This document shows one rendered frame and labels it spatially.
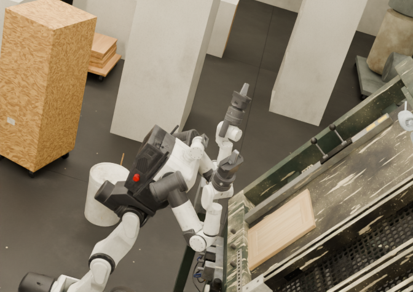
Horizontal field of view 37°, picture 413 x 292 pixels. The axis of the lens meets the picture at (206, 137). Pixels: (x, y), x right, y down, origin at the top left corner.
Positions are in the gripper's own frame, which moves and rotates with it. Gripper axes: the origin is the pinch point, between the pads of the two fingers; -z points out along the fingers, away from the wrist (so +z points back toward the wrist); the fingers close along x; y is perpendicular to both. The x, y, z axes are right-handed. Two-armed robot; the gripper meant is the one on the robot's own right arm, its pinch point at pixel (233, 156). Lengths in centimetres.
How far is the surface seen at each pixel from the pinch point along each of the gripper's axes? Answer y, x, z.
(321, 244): 45, 23, 27
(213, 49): -269, 393, 292
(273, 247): 26, 32, 62
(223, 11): -280, 402, 243
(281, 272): 40, 12, 47
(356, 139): 18, 87, 21
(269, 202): 4, 59, 69
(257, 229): 11, 45, 75
